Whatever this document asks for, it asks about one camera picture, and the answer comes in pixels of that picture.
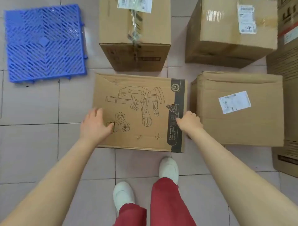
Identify person's left hand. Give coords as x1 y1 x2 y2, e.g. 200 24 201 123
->
80 108 115 147

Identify person's right hand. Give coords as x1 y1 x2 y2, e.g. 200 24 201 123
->
176 111 204 135

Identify cardboard box with line drawing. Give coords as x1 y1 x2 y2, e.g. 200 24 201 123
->
93 72 188 153

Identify person's left forearm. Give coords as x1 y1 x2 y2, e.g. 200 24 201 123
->
0 137 98 226

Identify person's right forearm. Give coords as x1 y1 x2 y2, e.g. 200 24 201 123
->
186 127 298 226

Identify white right shoe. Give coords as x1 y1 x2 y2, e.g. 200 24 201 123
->
159 157 179 185

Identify white shoe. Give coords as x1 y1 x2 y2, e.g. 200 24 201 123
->
113 181 135 213
159 157 179 185

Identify flat cardboard box white label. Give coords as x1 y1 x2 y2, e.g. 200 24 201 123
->
190 71 285 147

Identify white left shoe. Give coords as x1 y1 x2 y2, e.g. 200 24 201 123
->
113 181 135 213

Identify red trousers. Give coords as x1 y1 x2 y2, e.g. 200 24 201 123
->
115 177 197 226

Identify tall taped cardboard box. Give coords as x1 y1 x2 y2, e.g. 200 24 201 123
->
99 0 172 72

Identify large cardboard box white label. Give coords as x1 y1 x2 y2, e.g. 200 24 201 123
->
185 0 279 69

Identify blue plastic grid mat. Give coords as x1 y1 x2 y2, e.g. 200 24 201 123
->
4 4 88 83

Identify stack of printed cardboard boxes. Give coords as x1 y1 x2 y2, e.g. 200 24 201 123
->
266 0 298 178

